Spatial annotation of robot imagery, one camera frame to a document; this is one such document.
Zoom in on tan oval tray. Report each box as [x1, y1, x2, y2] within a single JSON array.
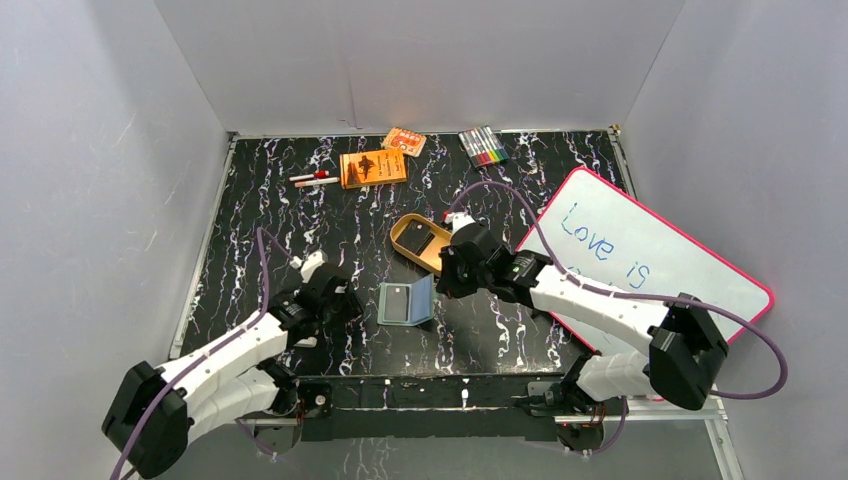
[[389, 213, 452, 276]]

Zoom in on black credit card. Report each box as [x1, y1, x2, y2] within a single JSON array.
[[384, 284, 411, 324]]

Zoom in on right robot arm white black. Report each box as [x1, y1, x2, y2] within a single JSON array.
[[436, 213, 728, 417]]

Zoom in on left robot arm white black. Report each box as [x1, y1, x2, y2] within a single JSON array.
[[101, 251, 362, 479]]

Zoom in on black cards in tray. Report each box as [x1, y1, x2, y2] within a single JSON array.
[[396, 219, 434, 256]]

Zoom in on small orange card pack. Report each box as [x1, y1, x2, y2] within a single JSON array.
[[381, 127, 427, 157]]

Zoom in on white whiteboard eraser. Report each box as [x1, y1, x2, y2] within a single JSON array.
[[294, 337, 318, 348]]

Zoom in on coloured marker set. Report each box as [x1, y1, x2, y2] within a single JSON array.
[[458, 125, 510, 169]]

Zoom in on white marker pen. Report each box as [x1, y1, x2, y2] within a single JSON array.
[[294, 177, 340, 188]]

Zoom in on pink framed whiteboard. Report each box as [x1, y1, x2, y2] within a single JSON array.
[[519, 168, 774, 393]]

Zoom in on orange book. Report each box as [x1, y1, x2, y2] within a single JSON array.
[[340, 149, 408, 189]]

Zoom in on red capped marker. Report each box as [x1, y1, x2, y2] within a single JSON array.
[[288, 170, 329, 182]]

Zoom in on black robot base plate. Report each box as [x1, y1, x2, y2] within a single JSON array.
[[233, 374, 629, 458]]

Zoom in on aluminium frame rail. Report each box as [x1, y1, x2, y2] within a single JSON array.
[[119, 376, 745, 480]]

